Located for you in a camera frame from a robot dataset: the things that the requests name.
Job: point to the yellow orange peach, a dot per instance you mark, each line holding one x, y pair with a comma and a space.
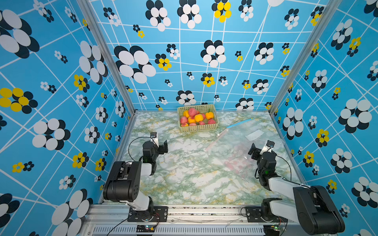
199, 118

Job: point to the black mounting plate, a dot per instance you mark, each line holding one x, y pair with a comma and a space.
155, 214
254, 215

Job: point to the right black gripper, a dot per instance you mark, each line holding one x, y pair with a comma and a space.
257, 152

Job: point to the yellow peach with leaf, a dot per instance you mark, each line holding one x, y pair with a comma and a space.
209, 115

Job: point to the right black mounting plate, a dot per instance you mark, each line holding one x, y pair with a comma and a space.
254, 215

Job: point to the clear zip-top bag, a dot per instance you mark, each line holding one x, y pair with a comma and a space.
231, 147

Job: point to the pale green plastic basket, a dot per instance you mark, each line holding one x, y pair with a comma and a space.
188, 124

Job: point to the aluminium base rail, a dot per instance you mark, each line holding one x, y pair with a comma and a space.
183, 220

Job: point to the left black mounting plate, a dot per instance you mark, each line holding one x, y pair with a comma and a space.
155, 214

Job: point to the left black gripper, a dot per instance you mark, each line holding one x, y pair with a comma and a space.
160, 148

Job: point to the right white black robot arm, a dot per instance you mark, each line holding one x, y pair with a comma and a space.
312, 208

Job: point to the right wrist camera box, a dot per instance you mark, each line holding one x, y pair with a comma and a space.
268, 147

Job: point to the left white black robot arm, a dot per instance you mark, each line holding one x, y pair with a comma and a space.
123, 184

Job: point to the pink red peach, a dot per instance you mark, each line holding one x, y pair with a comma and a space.
192, 112

